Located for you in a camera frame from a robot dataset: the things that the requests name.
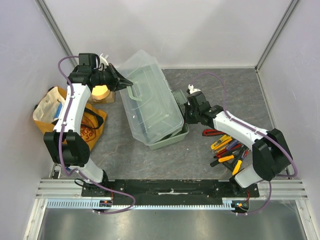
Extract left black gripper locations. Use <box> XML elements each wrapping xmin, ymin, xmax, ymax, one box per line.
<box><xmin>92</xmin><ymin>63</ymin><xmax>133</xmax><ymax>92</ymax></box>

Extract green clear-lid toolbox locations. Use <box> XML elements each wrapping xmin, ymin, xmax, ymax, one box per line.
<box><xmin>118</xmin><ymin>50</ymin><xmax>189</xmax><ymax>150</ymax></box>

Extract blue red screwdriver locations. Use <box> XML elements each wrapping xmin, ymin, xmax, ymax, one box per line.
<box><xmin>217</xmin><ymin>139</ymin><xmax>240</xmax><ymax>154</ymax></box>

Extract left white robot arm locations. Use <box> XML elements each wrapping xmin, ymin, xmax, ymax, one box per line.
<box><xmin>43</xmin><ymin>53</ymin><xmax>133</xmax><ymax>197</ymax></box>

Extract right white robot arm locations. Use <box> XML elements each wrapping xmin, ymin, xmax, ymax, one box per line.
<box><xmin>185</xmin><ymin>89</ymin><xmax>293</xmax><ymax>197</ymax></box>

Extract red black utility knife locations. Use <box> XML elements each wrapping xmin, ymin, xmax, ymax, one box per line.
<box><xmin>202</xmin><ymin>128</ymin><xmax>226</xmax><ymax>137</ymax></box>

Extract yellow tape roll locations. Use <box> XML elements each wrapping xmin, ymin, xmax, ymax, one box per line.
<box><xmin>91</xmin><ymin>85</ymin><xmax>110</xmax><ymax>101</ymax></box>

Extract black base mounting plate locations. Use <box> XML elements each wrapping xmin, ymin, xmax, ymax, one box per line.
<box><xmin>81</xmin><ymin>179</ymin><xmax>260</xmax><ymax>200</ymax></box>

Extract yellow canvas tote bag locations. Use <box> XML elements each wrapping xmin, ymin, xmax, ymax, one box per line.
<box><xmin>32</xmin><ymin>86</ymin><xmax>107</xmax><ymax>150</ymax></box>

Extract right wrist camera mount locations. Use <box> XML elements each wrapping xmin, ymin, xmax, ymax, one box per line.
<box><xmin>187</xmin><ymin>84</ymin><xmax>201</xmax><ymax>95</ymax></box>

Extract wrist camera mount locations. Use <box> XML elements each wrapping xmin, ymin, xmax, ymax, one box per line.
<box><xmin>187</xmin><ymin>84</ymin><xmax>201</xmax><ymax>95</ymax></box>
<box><xmin>99</xmin><ymin>53</ymin><xmax>109</xmax><ymax>70</ymax></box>

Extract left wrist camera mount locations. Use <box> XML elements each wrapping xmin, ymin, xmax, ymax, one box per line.
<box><xmin>99</xmin><ymin>53</ymin><xmax>109</xmax><ymax>70</ymax></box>

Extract orange handled screwdriver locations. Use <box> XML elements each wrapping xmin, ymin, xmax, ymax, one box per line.
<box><xmin>218</xmin><ymin>154</ymin><xmax>235</xmax><ymax>163</ymax></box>

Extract red handled screwdriver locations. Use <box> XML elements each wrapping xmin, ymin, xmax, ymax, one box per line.
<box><xmin>214</xmin><ymin>143</ymin><xmax>242</xmax><ymax>159</ymax></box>

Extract black handled tool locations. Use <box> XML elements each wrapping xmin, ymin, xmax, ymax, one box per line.
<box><xmin>209</xmin><ymin>157</ymin><xmax>237</xmax><ymax>171</ymax></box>

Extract red black wire stripper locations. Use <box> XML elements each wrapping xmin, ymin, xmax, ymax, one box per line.
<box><xmin>237</xmin><ymin>145</ymin><xmax>251</xmax><ymax>161</ymax></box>

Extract yellow handled pliers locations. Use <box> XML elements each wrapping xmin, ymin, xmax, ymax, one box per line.
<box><xmin>232</xmin><ymin>157</ymin><xmax>243</xmax><ymax>176</ymax></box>

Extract blue slotted cable duct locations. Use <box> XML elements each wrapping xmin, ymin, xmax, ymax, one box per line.
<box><xmin>46</xmin><ymin>198</ymin><xmax>237</xmax><ymax>210</ymax></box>

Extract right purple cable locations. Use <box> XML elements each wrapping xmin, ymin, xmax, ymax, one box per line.
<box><xmin>191</xmin><ymin>72</ymin><xmax>300</xmax><ymax>215</ymax></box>

